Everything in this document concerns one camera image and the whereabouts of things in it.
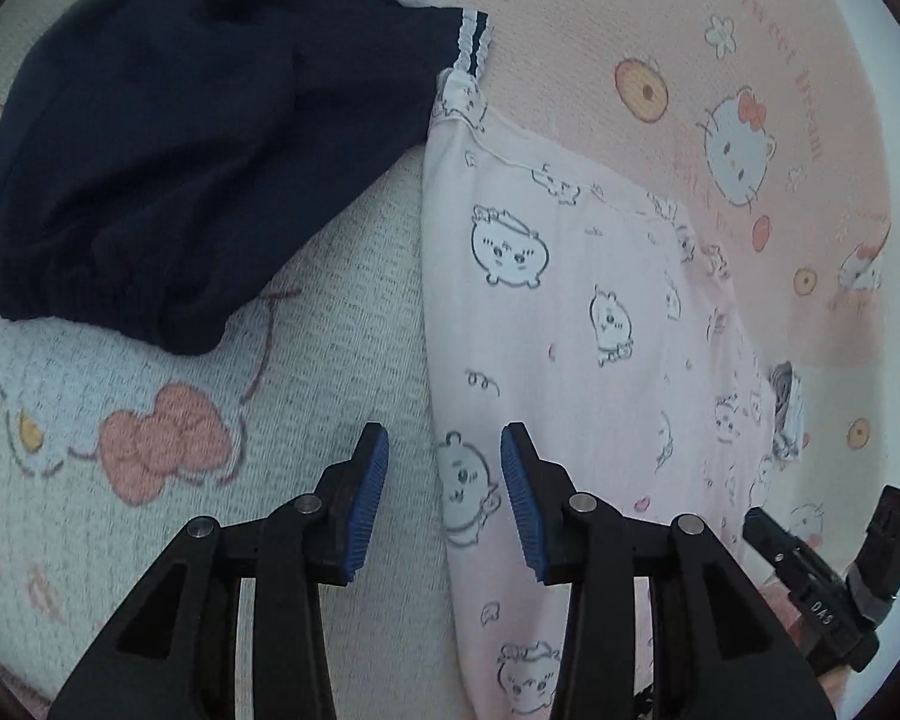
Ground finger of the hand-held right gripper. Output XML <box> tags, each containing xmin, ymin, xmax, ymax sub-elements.
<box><xmin>742</xmin><ymin>508</ymin><xmax>826</xmax><ymax>593</ymax></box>

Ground pink cartoon printed blanket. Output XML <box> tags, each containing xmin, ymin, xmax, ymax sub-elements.
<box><xmin>0</xmin><ymin>0</ymin><xmax>900</xmax><ymax>720</ymax></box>

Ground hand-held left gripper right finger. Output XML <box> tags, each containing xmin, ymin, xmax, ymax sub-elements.
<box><xmin>500</xmin><ymin>422</ymin><xmax>833</xmax><ymax>720</ymax></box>

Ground pink cartoon print pants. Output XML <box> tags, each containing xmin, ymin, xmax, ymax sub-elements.
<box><xmin>420</xmin><ymin>67</ymin><xmax>785</xmax><ymax>720</ymax></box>

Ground folded white printed cloth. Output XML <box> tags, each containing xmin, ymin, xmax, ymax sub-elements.
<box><xmin>769</xmin><ymin>361</ymin><xmax>807</xmax><ymax>466</ymax></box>

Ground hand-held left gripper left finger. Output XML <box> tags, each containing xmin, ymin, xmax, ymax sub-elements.
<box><xmin>49</xmin><ymin>422</ymin><xmax>389</xmax><ymax>720</ymax></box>

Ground navy shorts with striped cuff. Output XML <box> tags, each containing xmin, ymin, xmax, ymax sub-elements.
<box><xmin>0</xmin><ymin>0</ymin><xmax>496</xmax><ymax>357</ymax></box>

